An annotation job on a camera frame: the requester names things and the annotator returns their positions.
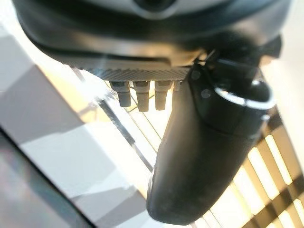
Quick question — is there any thin dark metal rail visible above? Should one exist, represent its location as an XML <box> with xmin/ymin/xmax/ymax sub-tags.
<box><xmin>78</xmin><ymin>68</ymin><xmax>155</xmax><ymax>173</ymax></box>

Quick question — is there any dark slatted rack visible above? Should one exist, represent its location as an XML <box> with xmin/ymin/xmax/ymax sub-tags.
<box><xmin>190</xmin><ymin>106</ymin><xmax>304</xmax><ymax>228</ymax></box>

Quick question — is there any white cabinet panel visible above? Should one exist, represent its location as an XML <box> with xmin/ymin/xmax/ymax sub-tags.
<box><xmin>0</xmin><ymin>33</ymin><xmax>152</xmax><ymax>228</ymax></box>

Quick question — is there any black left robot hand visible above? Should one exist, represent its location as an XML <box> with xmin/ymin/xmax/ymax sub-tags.
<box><xmin>11</xmin><ymin>0</ymin><xmax>294</xmax><ymax>226</ymax></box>

